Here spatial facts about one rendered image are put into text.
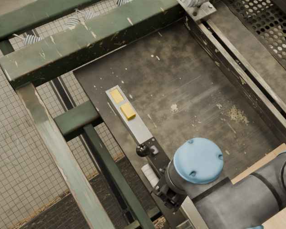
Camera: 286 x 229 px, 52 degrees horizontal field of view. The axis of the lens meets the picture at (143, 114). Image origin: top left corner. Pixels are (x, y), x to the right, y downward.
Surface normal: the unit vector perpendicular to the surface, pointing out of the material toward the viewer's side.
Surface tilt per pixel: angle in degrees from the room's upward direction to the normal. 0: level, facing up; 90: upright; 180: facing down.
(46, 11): 90
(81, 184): 59
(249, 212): 70
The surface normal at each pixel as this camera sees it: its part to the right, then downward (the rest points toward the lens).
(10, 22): 0.35, 0.06
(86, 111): 0.07, -0.40
